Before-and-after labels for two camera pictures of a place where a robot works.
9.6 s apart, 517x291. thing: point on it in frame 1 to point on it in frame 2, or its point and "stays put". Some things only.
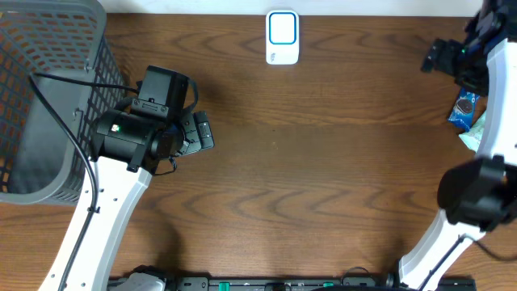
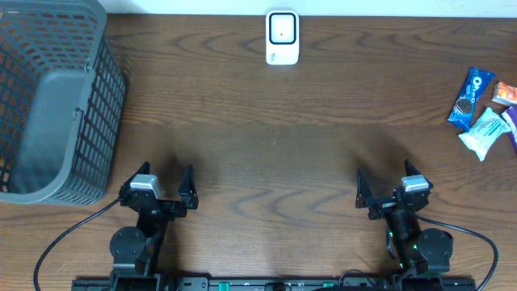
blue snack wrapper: x=463 y=111 stays put
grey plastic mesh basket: x=40 y=161 stays put
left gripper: x=198 y=132 to x=162 y=205
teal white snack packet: x=472 y=137 stays put
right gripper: x=479 y=84 to x=366 y=199
